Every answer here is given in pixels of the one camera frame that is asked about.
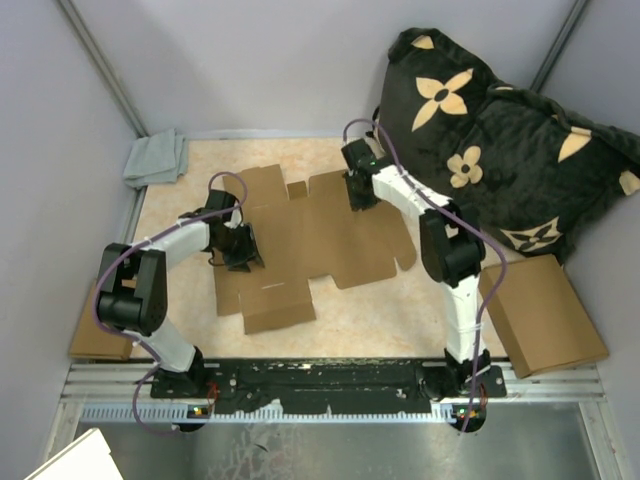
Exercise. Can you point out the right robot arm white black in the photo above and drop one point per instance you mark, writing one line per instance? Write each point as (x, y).
(451, 255)

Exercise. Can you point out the grey folded cloth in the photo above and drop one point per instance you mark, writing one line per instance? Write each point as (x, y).
(158, 159)

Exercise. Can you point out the aluminium rail frame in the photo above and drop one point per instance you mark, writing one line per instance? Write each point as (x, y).
(121, 392)

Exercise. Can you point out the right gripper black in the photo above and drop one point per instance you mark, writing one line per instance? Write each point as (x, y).
(355, 203)

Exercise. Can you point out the folded cardboard box right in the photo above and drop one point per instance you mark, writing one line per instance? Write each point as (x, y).
(539, 318)

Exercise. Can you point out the black floral plush pillow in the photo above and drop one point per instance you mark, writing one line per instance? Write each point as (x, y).
(537, 173)

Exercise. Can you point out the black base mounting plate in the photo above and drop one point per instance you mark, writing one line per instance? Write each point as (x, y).
(338, 386)

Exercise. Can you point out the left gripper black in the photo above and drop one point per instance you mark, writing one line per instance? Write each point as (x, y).
(248, 248)

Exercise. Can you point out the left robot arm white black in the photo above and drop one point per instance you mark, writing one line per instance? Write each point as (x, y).
(132, 290)

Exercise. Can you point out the brown cardboard box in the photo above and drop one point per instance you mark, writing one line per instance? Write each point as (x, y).
(306, 230)

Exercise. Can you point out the folded cardboard box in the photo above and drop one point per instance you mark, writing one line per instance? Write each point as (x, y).
(539, 318)
(90, 342)

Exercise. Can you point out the folded cardboard box left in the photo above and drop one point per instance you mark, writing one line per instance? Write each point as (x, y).
(90, 342)

